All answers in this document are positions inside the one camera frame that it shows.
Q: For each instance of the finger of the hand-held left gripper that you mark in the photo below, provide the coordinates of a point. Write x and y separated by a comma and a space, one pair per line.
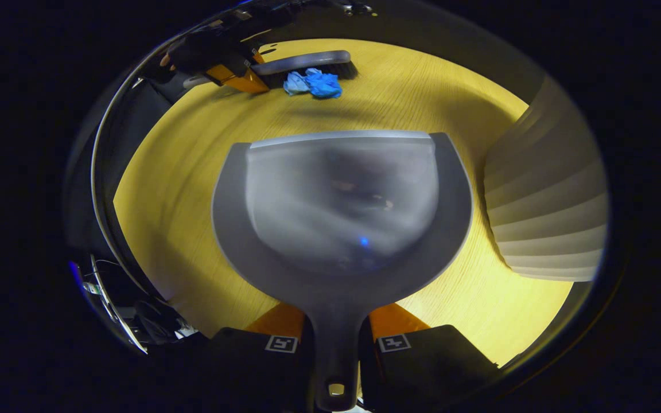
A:
238, 80

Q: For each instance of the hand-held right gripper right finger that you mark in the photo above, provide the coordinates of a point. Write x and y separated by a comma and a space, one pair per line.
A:
422, 367

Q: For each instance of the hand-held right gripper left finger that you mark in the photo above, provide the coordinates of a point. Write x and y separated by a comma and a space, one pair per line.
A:
250, 373

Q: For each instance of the blue paper trash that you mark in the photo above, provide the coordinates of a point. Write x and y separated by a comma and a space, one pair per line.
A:
322, 85

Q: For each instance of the grey plastic dustpan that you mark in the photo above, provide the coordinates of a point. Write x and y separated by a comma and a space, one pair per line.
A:
342, 195

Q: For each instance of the white ribbed garbage bin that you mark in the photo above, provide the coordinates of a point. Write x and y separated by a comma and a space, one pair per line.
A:
548, 201

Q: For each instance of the wooden desktop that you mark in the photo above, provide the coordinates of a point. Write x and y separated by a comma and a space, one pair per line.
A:
181, 189

